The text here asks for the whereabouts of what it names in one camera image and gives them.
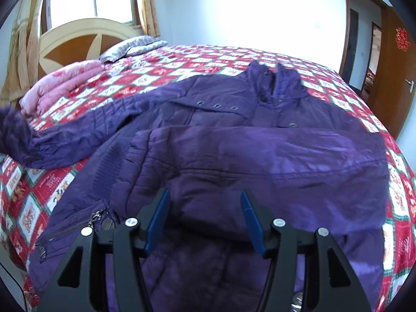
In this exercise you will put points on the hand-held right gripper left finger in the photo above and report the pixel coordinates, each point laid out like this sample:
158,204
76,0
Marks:
157,221

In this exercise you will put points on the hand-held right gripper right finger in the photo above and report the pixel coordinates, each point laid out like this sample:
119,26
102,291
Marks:
252,225

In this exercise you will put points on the purple padded jacket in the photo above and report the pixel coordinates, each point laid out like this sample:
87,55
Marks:
227,156

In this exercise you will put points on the red patterned bedspread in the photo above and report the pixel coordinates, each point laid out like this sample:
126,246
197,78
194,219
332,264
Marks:
146,68

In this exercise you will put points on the folded pink quilt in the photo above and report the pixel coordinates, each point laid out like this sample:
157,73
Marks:
58,84

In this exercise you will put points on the grey striped pillow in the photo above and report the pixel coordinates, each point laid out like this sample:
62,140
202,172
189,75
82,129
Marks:
133,47

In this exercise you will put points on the brown wooden door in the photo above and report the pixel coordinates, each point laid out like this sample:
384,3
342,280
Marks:
395,87

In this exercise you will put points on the cream and wood headboard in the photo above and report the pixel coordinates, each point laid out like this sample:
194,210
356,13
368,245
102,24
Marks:
81,26

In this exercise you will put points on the beige patterned curtain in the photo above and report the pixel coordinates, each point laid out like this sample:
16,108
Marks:
22,45
149,9

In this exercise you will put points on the red paper door decoration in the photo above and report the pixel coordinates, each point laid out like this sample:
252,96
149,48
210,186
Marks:
402,39

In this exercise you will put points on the brown wooden door frame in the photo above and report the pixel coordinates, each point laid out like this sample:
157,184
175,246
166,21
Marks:
345,22

